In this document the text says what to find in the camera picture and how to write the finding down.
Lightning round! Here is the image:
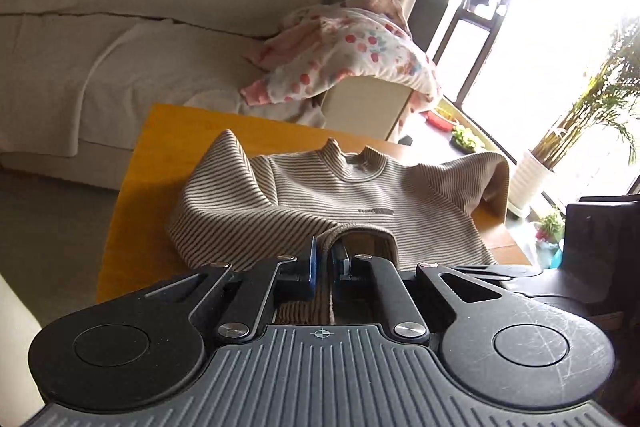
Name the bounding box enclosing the red bowl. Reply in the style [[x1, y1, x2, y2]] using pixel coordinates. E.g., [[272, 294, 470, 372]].
[[426, 108, 459, 132]]

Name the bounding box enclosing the beige striped sweater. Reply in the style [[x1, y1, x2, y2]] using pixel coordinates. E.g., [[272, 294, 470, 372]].
[[168, 130, 509, 324]]

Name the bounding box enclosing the potted bamboo plant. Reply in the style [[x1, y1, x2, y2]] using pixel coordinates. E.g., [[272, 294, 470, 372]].
[[508, 17, 639, 218]]

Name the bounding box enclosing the green vegetable plate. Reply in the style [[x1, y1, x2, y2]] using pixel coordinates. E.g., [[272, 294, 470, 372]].
[[450, 126, 485, 154]]

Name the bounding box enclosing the floral pink blanket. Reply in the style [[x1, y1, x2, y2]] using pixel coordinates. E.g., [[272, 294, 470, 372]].
[[240, 0, 442, 128]]

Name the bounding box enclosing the beige cardboard box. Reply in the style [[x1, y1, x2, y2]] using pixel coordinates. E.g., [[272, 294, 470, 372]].
[[321, 77, 411, 140]]

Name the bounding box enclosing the white sofa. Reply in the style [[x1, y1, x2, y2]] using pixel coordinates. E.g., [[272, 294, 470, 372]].
[[1, 0, 326, 188]]

